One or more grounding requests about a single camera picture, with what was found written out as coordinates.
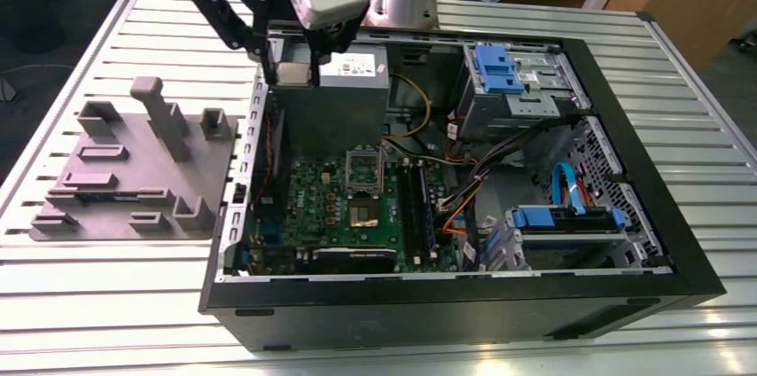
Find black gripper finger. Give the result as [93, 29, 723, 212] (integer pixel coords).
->
[186, 0, 281, 85]
[303, 15, 362, 88]

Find CPU with silver top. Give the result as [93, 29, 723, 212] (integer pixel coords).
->
[277, 61, 313, 87]

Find grey power supply unit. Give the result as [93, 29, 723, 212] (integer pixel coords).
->
[267, 45, 391, 149]

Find blue plastic drive latch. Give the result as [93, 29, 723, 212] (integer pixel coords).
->
[471, 45, 527, 96]

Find metal socket cover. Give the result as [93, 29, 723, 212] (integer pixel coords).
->
[345, 148, 386, 196]

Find green Dell motherboard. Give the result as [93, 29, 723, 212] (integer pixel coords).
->
[281, 156, 466, 274]

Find grey parts rack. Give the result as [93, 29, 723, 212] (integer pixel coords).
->
[27, 76, 246, 242]

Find metal drive cage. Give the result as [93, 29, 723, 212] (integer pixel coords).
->
[457, 43, 593, 142]

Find black RAM slot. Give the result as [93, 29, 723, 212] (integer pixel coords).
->
[402, 161, 425, 261]
[409, 161, 431, 261]
[394, 161, 418, 262]

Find RAM stick on rack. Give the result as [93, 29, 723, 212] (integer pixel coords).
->
[49, 189, 167, 200]

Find black graphics card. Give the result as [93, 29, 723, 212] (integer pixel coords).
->
[310, 246, 397, 274]

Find hard disk in blue carrier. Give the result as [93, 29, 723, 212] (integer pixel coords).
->
[510, 205, 627, 235]

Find black PC case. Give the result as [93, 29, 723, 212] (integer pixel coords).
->
[197, 20, 727, 353]

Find wooden cabinet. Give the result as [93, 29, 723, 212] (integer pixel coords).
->
[641, 0, 757, 71]

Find metal disk bay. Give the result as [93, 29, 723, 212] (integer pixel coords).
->
[501, 211, 672, 270]

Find yellow wire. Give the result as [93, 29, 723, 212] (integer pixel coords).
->
[382, 72, 433, 142]

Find black cable bundle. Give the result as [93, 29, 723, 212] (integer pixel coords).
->
[471, 116, 593, 182]

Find blue SATA wire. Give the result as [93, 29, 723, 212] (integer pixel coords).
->
[550, 162, 593, 217]

